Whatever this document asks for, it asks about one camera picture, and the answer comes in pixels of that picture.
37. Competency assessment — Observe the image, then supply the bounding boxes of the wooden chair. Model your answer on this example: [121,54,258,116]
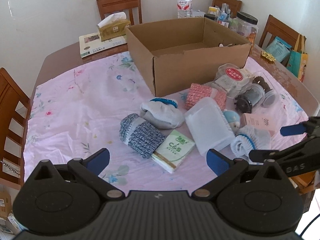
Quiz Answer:
[96,0,143,25]
[1,68,31,190]
[212,0,242,18]
[258,15,299,48]

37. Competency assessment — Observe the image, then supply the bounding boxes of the yellow lid bottle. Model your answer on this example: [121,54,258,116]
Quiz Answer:
[208,7,219,15]

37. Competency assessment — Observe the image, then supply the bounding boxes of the translucent white plastic box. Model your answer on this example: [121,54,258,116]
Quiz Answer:
[184,97,235,156]

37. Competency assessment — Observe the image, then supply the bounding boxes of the small pink carton box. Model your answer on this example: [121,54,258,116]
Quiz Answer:
[240,113,276,136]

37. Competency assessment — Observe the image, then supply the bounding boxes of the small clear jar dark contents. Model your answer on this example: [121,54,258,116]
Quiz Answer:
[253,74,279,108]

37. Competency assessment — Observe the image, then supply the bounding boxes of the gold ornament coaster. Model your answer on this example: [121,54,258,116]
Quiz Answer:
[260,50,276,62]

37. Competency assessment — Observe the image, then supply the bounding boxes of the cardboard box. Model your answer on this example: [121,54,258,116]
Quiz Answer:
[126,17,252,97]

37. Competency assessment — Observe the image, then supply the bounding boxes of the clear container red label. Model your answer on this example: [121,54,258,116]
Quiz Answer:
[212,63,253,99]

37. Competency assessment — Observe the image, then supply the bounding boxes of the wooden chair far right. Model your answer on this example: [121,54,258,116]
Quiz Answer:
[258,15,299,48]

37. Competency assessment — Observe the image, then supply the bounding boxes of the wooden chair back right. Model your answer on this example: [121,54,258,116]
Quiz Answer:
[212,0,242,18]

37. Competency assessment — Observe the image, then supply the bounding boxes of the green C&S tissue pack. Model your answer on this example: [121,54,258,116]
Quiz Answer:
[151,130,195,173]

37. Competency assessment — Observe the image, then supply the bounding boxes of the small jar dark lid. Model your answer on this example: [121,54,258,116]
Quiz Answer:
[204,13,218,22]

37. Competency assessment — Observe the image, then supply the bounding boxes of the teal foil pouch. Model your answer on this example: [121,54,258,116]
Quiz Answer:
[265,36,292,62]

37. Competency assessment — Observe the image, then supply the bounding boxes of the wooden chair left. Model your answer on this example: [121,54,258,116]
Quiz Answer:
[1,68,31,190]

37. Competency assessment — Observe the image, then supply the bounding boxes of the large jar black lid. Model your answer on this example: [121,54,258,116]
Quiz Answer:
[235,11,259,44]

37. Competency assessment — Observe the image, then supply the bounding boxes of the white green book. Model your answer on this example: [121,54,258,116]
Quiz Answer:
[79,33,127,58]

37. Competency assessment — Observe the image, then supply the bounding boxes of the gold tissue box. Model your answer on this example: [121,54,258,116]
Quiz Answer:
[97,12,131,41]

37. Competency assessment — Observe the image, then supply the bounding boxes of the white sock blue band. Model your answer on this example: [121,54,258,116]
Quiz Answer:
[230,125,271,162]
[140,98,185,129]

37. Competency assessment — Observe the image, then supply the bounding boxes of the clear jar black hair ties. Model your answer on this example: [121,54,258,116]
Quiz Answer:
[233,83,266,113]

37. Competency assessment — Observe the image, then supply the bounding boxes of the blue plush doll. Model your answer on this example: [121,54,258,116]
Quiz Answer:
[223,110,240,133]

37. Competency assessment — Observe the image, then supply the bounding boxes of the plastic water bottle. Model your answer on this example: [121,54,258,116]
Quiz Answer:
[177,0,193,18]

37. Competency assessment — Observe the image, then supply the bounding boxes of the teal yellow gift bag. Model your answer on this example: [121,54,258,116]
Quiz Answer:
[287,34,308,82]

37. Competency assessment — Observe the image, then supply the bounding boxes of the pink knit sock roll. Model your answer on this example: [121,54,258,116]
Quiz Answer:
[185,83,227,111]

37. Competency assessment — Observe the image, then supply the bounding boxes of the blue speckled knit sock roll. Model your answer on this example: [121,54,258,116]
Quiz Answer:
[119,113,166,159]

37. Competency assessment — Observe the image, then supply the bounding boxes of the pink floral tablecloth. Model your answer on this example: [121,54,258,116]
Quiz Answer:
[22,51,309,196]

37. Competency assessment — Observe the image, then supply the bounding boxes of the wooden chair back centre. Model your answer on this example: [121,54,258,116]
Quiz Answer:
[96,0,143,25]

